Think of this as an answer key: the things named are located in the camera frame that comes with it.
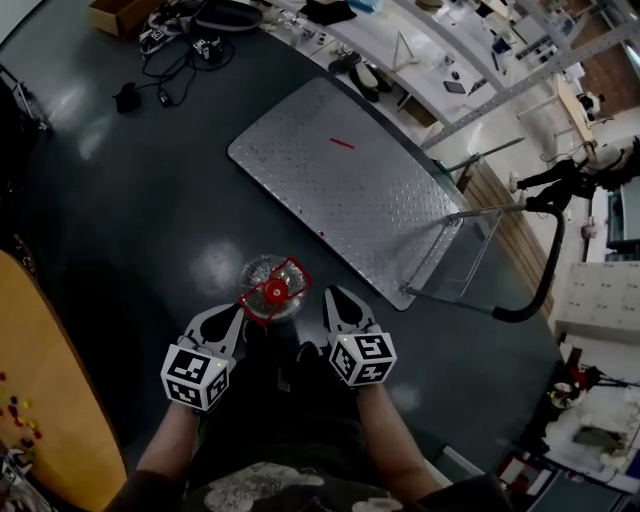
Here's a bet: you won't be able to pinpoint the white locker cabinet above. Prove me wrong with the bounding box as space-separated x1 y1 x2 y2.
554 259 640 346

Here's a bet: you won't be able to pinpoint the wooden triangle frame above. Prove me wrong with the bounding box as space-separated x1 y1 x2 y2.
392 30 421 74

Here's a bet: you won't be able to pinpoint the dark framed window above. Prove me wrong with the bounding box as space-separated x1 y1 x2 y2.
604 174 640 251

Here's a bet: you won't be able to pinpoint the black oval case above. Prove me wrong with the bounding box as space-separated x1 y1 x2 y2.
193 0 262 32

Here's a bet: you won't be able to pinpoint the wooden stair steps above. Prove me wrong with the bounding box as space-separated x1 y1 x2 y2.
454 157 556 321

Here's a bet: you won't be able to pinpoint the person's dark patterned shirt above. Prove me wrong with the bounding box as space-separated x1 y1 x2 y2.
104 424 514 512

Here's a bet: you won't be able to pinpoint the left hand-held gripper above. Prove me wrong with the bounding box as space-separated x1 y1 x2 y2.
160 303 247 415

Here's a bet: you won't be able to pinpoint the black sandal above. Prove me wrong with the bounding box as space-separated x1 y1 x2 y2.
328 51 362 75

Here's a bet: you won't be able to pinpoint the person's left forearm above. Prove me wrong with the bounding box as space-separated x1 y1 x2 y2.
134 399 204 484

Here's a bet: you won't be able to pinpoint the black metal frame rack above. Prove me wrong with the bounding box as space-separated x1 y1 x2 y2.
0 64 51 131

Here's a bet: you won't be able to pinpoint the pile of red black gear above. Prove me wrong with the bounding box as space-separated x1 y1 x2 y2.
547 364 640 416

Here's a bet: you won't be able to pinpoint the round wooden table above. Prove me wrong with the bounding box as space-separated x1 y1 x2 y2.
0 249 129 512

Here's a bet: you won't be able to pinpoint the white metal shelving unit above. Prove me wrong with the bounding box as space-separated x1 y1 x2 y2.
259 0 640 151

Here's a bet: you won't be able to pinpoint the black folded cloth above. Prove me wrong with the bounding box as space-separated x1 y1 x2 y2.
305 0 359 26

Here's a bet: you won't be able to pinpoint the small black device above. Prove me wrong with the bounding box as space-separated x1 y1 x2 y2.
112 82 143 114

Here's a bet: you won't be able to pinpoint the red and white box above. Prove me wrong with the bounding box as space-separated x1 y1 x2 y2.
494 452 556 499

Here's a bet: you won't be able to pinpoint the black cable tangle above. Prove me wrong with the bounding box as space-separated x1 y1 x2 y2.
142 44 236 109

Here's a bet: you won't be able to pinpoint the person's right forearm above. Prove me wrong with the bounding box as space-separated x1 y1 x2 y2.
355 384 444 494

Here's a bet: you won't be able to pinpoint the person's dark trousers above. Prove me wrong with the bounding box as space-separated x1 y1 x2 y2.
239 324 361 426

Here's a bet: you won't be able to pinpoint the spare white gripper device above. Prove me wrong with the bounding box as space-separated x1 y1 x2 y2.
192 37 224 61
139 27 169 51

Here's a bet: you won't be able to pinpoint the open cardboard box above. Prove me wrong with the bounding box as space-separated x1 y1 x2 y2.
88 0 166 40

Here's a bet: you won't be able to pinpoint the black and white slippers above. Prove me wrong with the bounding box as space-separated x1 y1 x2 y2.
348 64 394 104

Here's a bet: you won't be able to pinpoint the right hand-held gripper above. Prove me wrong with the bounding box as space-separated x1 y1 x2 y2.
324 285 399 389

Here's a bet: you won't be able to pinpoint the clear water jug red cap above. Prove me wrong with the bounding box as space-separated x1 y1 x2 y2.
235 254 314 327

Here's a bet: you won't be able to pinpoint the grey pole with green base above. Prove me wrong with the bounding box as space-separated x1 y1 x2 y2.
419 134 526 174

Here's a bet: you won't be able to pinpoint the grey platform trolley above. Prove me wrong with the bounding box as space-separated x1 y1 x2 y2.
227 75 566 324

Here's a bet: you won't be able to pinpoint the pile of small colourful beads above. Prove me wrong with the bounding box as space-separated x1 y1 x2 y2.
0 372 44 459

